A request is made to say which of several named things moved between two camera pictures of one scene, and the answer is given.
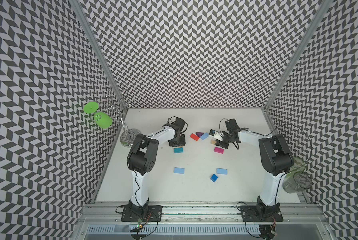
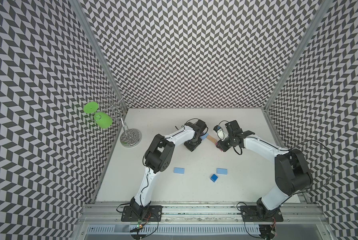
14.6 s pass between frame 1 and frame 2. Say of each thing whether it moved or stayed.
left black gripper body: moved
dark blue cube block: stayed
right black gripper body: stayed
